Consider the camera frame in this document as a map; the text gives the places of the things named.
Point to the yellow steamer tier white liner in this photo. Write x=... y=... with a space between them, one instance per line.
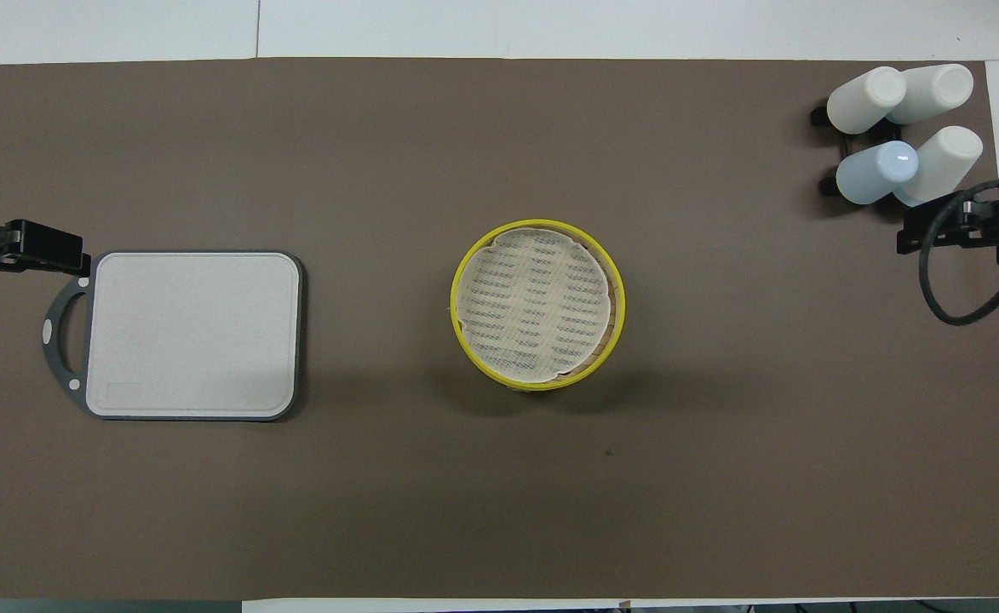
x=537 y=302

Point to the white plastic cup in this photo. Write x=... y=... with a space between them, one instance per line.
x=865 y=98
x=933 y=89
x=946 y=157

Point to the light blue plastic cup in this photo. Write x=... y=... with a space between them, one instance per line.
x=874 y=174

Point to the black cup rack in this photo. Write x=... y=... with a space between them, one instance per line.
x=828 y=186

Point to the white cutting board grey rim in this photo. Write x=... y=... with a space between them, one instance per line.
x=192 y=336

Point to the brown table mat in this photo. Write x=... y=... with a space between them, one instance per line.
x=465 y=494

